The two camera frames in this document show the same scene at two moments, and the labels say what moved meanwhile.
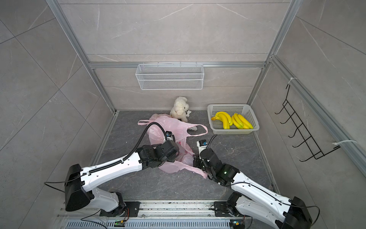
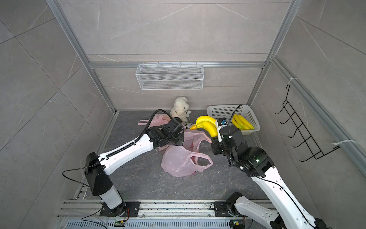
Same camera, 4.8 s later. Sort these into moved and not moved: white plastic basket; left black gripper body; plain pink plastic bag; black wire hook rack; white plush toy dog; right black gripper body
Moved: right black gripper body; left black gripper body; plain pink plastic bag
Not moved: black wire hook rack; white plastic basket; white plush toy dog
